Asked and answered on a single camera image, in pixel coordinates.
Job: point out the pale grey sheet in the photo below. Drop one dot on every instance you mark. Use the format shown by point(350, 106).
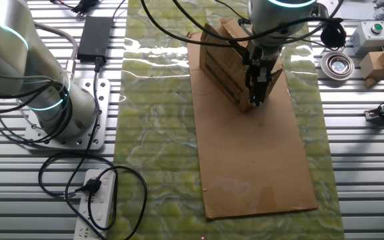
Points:
point(355, 11)

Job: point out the grey box green button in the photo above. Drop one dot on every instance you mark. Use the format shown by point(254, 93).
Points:
point(367, 38)

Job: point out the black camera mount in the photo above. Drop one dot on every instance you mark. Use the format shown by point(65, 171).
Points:
point(377, 118)

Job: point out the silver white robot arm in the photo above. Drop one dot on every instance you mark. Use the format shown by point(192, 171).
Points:
point(5, 50)

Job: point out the green marble pattern mat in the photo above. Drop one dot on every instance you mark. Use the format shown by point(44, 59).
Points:
point(158, 133)

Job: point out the flat brown cardboard sheet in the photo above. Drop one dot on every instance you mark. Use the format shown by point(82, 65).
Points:
point(252, 160)

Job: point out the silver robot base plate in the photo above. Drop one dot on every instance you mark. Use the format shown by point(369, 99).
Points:
point(102, 90)

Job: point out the brown cardboard box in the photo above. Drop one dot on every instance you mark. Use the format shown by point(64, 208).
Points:
point(222, 66)

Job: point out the black power adapter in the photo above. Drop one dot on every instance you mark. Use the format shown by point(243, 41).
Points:
point(95, 38)

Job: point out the tan wooden block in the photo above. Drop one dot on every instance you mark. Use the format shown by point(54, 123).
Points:
point(375, 65)

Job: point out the small tan wooden piece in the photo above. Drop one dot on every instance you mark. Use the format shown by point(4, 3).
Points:
point(370, 82)

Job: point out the white power strip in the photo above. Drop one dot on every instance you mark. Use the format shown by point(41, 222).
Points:
point(100, 206)

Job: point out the crumpled white paper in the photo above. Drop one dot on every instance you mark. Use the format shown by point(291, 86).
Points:
point(380, 13)

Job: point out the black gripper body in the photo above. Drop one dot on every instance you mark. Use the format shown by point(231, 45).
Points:
point(258, 56)

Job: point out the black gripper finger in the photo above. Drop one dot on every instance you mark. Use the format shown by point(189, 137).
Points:
point(253, 88)
point(263, 83)

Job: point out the white rimmed metal dish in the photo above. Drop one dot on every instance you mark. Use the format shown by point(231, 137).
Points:
point(337, 65)

